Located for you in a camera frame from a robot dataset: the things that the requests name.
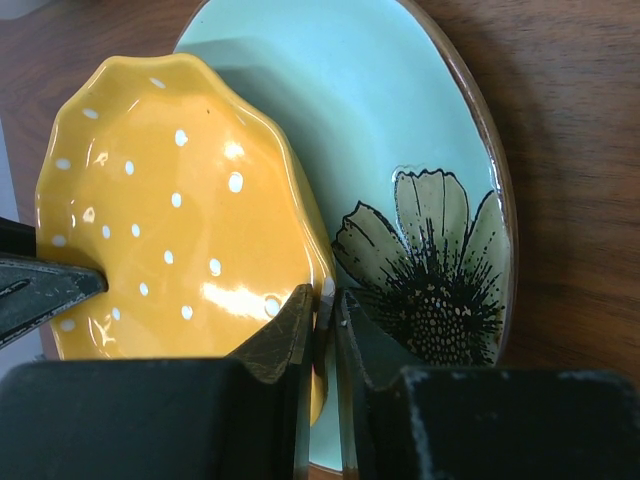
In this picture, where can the yellow dotted scalloped plate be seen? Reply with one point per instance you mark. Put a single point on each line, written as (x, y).
(189, 200)

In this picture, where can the mint floral plate on table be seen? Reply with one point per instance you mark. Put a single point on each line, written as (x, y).
(402, 155)

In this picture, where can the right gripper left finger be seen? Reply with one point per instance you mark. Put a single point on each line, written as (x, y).
(243, 416)

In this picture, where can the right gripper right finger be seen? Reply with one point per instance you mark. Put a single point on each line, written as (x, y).
(401, 419)

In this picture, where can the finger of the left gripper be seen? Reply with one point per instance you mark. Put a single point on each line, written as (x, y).
(35, 291)

